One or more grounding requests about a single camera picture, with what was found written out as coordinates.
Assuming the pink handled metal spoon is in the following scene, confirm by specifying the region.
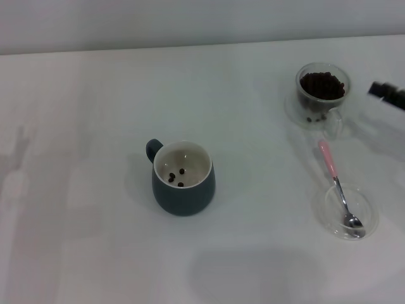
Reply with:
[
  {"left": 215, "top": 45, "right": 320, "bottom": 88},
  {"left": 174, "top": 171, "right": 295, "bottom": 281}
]
[{"left": 318, "top": 141, "right": 365, "bottom": 229}]

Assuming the small clear glass dish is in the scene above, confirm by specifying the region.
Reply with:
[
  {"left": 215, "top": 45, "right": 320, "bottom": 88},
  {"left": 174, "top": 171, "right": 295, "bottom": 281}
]
[{"left": 313, "top": 182, "right": 380, "bottom": 241}]

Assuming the dark green ceramic mug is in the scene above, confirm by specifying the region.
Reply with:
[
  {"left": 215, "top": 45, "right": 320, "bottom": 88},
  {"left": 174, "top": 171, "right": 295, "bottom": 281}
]
[{"left": 146, "top": 138, "right": 217, "bottom": 217}]

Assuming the pile of coffee beans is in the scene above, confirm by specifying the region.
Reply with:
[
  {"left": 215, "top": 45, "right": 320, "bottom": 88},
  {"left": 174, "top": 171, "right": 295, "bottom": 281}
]
[{"left": 299, "top": 72, "right": 346, "bottom": 101}]

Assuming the clear glass saucer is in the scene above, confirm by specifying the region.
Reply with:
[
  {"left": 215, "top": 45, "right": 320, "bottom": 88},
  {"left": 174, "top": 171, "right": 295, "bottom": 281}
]
[{"left": 283, "top": 90, "right": 354, "bottom": 129}]

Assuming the clear glass cup with handle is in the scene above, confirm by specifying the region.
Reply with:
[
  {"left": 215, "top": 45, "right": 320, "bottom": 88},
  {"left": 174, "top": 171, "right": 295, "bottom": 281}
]
[{"left": 296, "top": 62, "right": 351, "bottom": 142}]

